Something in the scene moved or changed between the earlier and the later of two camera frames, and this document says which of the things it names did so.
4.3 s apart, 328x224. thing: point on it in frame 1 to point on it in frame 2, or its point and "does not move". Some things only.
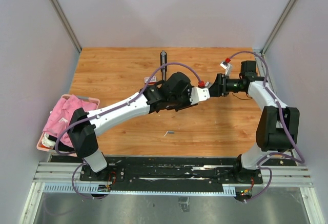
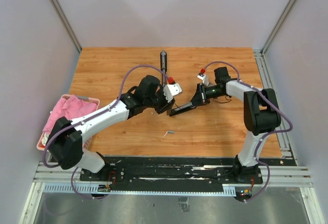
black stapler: [163, 61] does not move
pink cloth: [62, 115] does not move
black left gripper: [187, 91] to [166, 105]
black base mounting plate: [171, 173] does not move
